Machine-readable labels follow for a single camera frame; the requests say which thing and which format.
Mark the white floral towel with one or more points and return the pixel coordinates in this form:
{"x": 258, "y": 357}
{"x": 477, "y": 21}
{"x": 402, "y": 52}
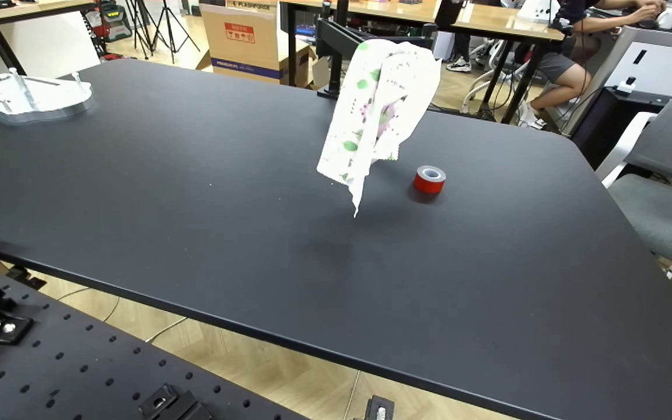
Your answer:
{"x": 380, "y": 111}

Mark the red tape roll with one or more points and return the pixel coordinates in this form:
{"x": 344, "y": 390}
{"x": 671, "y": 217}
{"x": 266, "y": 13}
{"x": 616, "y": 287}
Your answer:
{"x": 429, "y": 179}

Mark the cardboard box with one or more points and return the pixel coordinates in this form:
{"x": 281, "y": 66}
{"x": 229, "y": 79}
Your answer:
{"x": 242, "y": 41}

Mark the wooden table with black legs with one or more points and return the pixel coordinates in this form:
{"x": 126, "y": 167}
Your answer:
{"x": 487, "y": 23}

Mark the person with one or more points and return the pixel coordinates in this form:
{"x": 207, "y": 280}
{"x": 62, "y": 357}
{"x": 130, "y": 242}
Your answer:
{"x": 569, "y": 64}

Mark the clear acrylic rack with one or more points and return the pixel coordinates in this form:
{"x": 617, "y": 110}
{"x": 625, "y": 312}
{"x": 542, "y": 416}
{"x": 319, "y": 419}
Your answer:
{"x": 27, "y": 99}

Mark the grey office chair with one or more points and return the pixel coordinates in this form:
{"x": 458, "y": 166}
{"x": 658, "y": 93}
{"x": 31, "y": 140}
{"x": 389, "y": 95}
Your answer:
{"x": 665, "y": 192}

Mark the white cabinet with slots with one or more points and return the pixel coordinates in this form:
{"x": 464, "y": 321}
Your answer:
{"x": 639, "y": 70}

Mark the black frame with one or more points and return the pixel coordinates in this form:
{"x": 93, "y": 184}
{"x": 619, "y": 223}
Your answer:
{"x": 336, "y": 41}

